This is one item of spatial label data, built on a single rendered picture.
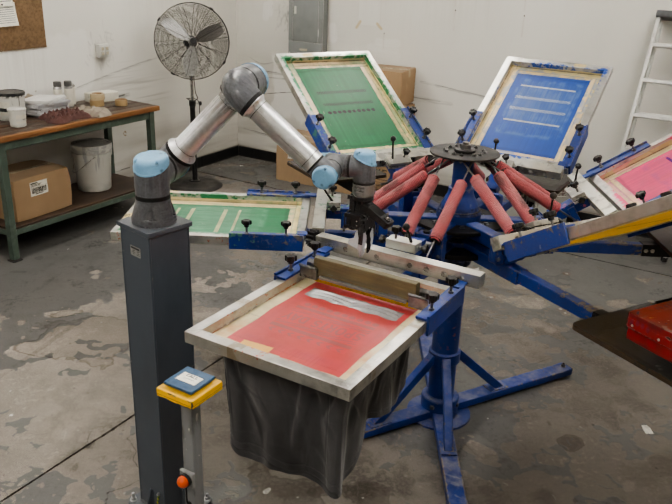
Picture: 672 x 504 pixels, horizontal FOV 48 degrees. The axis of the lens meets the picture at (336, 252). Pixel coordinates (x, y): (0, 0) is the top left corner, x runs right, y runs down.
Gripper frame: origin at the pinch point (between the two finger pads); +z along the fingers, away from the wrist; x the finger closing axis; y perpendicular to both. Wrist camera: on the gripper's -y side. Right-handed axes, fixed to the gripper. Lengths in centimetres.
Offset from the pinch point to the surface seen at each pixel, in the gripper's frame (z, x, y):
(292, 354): 17, 48, -1
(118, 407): 112, -4, 131
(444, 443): 104, -52, -18
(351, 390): 14, 60, -28
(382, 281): 8.5, 1.8, -7.7
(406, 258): 8.2, -21.3, -6.1
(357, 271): 7.2, 1.6, 2.1
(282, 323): 16.6, 33.3, 12.2
